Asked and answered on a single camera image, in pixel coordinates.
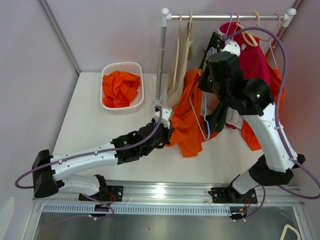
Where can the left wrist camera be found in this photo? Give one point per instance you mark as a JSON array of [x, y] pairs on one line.
[[164, 115]]

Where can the far right orange garment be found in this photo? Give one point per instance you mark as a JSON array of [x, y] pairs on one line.
[[246, 131]]

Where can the white perforated plastic basket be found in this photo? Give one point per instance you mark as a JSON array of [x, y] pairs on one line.
[[131, 67]]

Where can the pink wire hanger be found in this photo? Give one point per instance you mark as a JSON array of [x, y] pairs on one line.
[[270, 52]]

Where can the orange t shirt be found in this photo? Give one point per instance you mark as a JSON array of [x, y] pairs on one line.
[[120, 88], [188, 123]]

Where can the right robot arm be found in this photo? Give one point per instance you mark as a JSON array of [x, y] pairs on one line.
[[252, 99]]

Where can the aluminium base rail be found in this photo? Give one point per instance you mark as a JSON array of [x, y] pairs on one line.
[[156, 198]]

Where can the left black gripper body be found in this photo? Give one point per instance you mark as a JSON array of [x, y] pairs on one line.
[[164, 138]]

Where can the light blue wire hanger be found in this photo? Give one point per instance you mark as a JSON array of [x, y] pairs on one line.
[[204, 105]]

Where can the magenta t shirt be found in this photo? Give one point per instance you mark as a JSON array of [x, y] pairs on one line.
[[252, 60]]

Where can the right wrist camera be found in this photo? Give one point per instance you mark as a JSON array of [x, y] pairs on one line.
[[231, 47]]

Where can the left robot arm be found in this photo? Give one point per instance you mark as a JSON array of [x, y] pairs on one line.
[[59, 173]]

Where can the dark green garment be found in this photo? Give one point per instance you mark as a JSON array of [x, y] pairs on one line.
[[216, 111]]

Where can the beige shirt wooden hanger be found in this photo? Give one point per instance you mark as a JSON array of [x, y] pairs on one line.
[[190, 23]]

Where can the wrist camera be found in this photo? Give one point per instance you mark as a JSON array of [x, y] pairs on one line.
[[164, 115], [231, 47]]

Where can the beige t shirt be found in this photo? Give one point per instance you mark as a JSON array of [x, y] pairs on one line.
[[178, 69]]

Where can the white garment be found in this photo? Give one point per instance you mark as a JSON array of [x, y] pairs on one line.
[[233, 119]]

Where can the wooden hanger on magenta shirt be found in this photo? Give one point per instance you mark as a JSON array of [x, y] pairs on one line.
[[246, 35]]

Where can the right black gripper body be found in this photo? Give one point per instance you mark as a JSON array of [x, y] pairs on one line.
[[206, 83]]

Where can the clothes rack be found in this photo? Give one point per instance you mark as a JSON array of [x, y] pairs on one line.
[[284, 18]]

